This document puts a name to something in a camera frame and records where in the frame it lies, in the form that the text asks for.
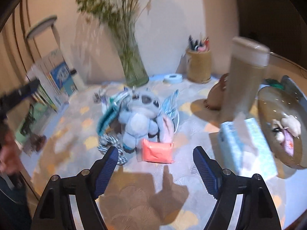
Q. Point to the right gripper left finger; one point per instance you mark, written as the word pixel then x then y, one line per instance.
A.
pixel 54 208

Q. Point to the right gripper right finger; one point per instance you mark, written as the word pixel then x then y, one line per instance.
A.
pixel 257 210

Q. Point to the checkered cloth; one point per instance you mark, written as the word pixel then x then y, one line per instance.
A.
pixel 106 141

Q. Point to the teal knitted item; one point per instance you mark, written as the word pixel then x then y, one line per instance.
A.
pixel 109 116

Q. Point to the orange tissue pack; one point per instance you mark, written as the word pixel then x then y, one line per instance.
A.
pixel 155 152

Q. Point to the blue plush toy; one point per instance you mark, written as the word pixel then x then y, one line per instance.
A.
pixel 139 118

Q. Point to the blue white snack bag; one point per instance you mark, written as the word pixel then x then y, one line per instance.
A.
pixel 169 107

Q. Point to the person's left hand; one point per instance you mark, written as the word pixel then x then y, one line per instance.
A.
pixel 10 155

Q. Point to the stack of books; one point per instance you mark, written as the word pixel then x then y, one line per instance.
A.
pixel 56 81

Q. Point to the blue tissue box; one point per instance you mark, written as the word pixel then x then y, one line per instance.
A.
pixel 244 149

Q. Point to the patterned tablecloth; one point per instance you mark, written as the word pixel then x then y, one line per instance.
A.
pixel 140 194

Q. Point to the white desk lamp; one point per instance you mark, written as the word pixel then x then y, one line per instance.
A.
pixel 48 38

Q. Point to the small white plush toy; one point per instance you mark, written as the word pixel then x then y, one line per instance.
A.
pixel 290 123

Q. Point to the round wooden basket tray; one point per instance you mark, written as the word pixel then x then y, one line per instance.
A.
pixel 273 104

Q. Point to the brown leather pouch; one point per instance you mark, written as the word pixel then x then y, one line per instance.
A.
pixel 216 94

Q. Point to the green glass vase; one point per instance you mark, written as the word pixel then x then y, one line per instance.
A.
pixel 128 52

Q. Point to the tall beige thermos bottle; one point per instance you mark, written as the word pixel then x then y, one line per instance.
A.
pixel 248 64

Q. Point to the white tape roll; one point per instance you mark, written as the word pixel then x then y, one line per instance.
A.
pixel 173 78

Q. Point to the round wooden pen holder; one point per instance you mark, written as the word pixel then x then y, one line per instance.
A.
pixel 199 65

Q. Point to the pens in holder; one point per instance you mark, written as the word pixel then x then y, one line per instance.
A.
pixel 202 45

